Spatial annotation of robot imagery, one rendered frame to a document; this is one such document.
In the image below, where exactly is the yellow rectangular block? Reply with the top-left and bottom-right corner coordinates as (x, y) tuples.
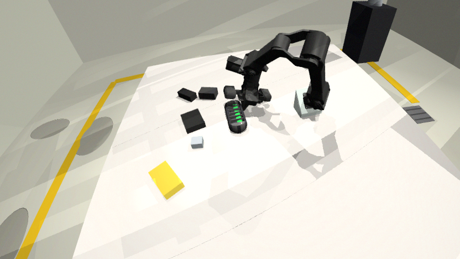
(148, 161), (185, 200)

